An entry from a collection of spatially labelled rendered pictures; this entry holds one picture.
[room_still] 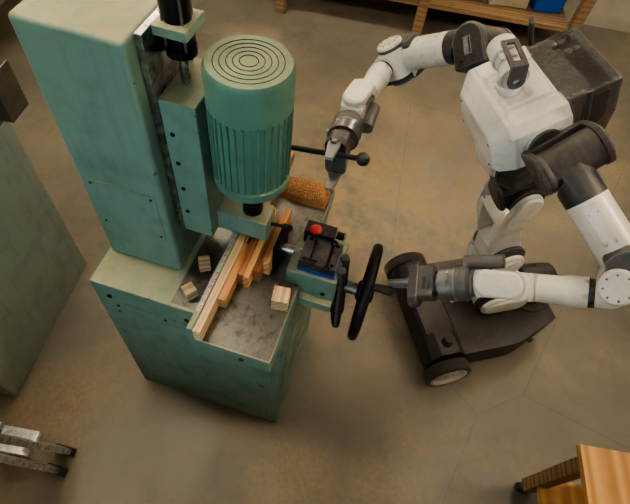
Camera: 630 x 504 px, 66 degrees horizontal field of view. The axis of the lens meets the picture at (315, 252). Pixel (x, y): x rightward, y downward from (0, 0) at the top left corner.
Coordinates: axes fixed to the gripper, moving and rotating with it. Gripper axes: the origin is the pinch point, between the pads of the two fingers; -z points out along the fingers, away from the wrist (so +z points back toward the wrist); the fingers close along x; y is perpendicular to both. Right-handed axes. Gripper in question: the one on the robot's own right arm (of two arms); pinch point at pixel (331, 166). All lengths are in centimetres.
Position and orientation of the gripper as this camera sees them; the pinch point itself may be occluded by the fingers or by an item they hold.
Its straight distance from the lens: 126.8
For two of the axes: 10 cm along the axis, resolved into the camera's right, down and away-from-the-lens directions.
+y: -9.6, -2.1, 2.0
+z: 2.9, -7.8, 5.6
